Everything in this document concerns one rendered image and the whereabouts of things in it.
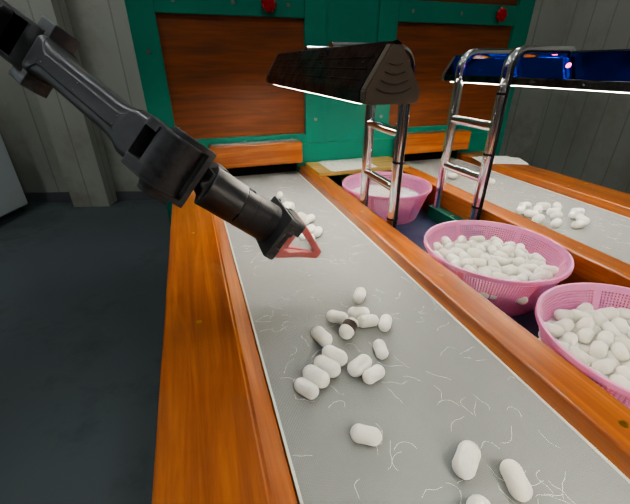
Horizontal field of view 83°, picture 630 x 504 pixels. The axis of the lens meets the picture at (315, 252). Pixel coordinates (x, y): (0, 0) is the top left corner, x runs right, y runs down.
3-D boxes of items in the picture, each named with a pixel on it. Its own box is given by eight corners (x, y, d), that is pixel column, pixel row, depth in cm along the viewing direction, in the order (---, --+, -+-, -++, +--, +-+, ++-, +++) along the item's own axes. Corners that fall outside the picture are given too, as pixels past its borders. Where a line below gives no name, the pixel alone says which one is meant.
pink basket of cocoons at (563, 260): (520, 349, 58) (537, 302, 53) (392, 281, 76) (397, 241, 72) (578, 291, 73) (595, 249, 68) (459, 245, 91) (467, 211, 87)
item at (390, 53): (364, 105, 45) (368, 39, 42) (266, 83, 97) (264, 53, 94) (419, 103, 47) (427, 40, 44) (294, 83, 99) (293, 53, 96)
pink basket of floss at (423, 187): (414, 237, 95) (418, 204, 91) (326, 218, 107) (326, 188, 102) (436, 206, 116) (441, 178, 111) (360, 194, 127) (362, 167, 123)
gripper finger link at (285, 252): (321, 226, 60) (278, 196, 55) (337, 244, 54) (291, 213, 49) (297, 257, 61) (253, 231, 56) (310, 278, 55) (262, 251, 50)
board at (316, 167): (319, 176, 115) (319, 173, 114) (305, 165, 127) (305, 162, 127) (408, 168, 124) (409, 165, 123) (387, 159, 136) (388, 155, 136)
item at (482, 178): (471, 245, 91) (517, 43, 70) (426, 217, 108) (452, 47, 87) (528, 235, 96) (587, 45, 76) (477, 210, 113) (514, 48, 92)
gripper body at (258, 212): (283, 201, 56) (244, 174, 52) (303, 225, 48) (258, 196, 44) (259, 233, 57) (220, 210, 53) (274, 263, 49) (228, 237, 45)
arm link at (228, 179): (189, 204, 43) (214, 165, 43) (184, 191, 49) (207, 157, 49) (236, 231, 47) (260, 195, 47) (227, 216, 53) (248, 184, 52)
